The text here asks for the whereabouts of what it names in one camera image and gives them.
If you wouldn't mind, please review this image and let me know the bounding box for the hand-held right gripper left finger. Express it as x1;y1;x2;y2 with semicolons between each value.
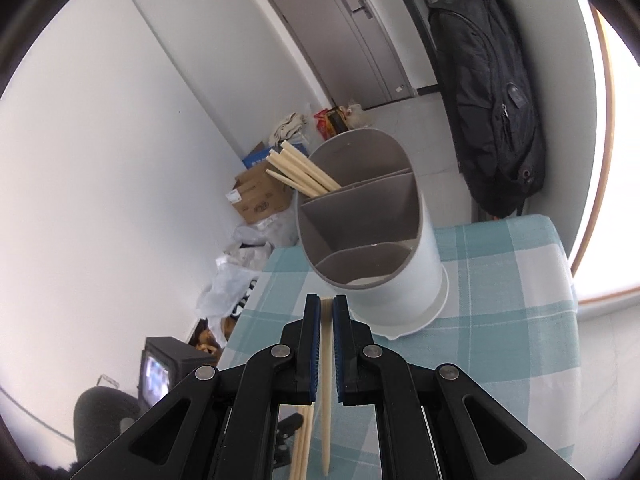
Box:
70;294;321;480

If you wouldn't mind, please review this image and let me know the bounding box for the window with wooden frame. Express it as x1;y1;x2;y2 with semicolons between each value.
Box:
572;0;640;306

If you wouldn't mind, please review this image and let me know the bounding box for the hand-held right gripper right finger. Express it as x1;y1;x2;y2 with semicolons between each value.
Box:
333;295;588;480

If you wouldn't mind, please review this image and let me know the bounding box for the white plastic bag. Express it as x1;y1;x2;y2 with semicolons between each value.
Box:
197;255;263;318

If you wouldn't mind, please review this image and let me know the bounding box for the blue cardboard box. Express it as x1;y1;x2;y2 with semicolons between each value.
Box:
242;141;281;170

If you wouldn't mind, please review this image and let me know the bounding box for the person's left forearm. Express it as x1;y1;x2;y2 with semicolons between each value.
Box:
74;387;147;463

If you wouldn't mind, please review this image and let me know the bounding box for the teal checkered tablecloth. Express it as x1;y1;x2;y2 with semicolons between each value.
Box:
215;214;581;480

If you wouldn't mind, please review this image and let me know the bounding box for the grey door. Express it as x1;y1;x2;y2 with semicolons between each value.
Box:
250;0;418;111

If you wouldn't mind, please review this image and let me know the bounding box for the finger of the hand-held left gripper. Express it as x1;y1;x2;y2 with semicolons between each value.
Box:
274;412;303;466

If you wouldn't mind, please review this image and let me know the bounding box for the grey plastic bag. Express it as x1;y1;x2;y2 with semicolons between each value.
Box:
234;210;301;248

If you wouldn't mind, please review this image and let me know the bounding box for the clear plastic bag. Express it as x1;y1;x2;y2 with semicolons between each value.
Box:
342;103;372;128

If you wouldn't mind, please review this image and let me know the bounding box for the black backpack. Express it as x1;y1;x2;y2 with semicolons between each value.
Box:
427;0;547;218

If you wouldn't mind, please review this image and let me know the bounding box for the orange red snack package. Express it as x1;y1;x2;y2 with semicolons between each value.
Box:
314;108;346;141

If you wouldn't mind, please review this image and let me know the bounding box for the cream canvas bag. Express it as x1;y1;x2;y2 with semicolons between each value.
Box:
268;112;311;151

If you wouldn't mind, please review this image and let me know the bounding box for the black white sneaker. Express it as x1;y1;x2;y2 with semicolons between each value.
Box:
231;280;257;317

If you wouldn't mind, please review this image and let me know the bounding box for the white grey utensil holder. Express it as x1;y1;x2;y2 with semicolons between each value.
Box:
295;128;450;338

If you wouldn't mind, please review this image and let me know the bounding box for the brown cardboard box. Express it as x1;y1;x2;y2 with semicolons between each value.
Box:
234;160;293;225

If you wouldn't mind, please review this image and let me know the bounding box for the bundle of wooden chopsticks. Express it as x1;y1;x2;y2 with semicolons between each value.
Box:
265;140;343;198

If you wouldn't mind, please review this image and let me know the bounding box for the light wooden chopstick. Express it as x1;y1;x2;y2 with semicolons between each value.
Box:
299;402;317;480
320;298;334;477
289;405;307;480

